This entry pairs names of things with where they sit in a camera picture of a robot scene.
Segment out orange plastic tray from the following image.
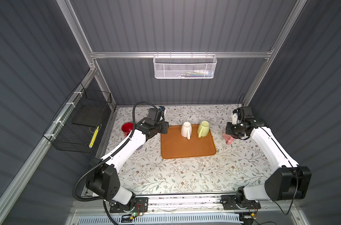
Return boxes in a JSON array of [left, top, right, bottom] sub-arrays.
[[161, 124, 217, 159]]

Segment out black wire basket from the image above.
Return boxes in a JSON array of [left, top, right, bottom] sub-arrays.
[[43, 84, 113, 153]]

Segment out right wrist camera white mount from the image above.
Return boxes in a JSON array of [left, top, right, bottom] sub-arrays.
[[232, 108, 239, 125]]

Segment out pink patterned mug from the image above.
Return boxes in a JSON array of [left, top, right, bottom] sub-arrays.
[[222, 133, 234, 145]]

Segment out black foam pad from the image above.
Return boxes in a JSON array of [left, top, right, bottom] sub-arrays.
[[72, 105, 104, 128]]

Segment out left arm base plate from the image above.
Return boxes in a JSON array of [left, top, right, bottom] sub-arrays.
[[109, 196, 149, 213]]

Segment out white cream mug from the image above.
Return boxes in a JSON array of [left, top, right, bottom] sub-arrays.
[[181, 122, 193, 140]]

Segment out black corrugated cable conduit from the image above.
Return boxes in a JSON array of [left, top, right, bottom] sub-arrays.
[[72, 157, 112, 202]]

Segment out light green mug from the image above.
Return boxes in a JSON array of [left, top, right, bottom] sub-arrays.
[[197, 121, 210, 138]]

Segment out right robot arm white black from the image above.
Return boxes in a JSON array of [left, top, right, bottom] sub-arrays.
[[226, 119, 312, 201]]

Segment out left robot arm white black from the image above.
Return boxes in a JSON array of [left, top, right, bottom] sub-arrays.
[[86, 106, 169, 208]]

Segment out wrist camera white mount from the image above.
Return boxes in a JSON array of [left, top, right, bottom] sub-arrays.
[[232, 108, 239, 125], [158, 106, 166, 119]]

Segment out white wire mesh basket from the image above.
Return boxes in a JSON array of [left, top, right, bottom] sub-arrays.
[[153, 55, 217, 79]]

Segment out markers in white basket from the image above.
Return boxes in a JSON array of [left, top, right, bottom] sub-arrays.
[[178, 70, 213, 78]]

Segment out red mug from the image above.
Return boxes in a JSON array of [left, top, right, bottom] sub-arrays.
[[121, 122, 133, 137]]

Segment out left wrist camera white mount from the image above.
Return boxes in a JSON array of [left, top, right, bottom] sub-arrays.
[[158, 106, 166, 119]]

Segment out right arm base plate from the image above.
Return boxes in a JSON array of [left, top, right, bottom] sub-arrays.
[[220, 195, 261, 211]]

